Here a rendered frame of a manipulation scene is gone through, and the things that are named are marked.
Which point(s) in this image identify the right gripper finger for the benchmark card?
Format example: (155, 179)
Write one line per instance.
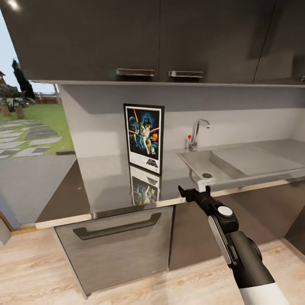
(182, 191)

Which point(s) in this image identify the poster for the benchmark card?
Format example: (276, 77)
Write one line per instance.
(144, 129)

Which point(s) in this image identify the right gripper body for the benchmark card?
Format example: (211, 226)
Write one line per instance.
(194, 195)

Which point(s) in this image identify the dishwasher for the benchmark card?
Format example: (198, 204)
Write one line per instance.
(113, 250)

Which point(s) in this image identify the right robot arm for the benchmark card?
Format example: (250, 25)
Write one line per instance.
(242, 255)

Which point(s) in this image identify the drop in sink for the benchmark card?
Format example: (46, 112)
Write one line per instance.
(236, 163)

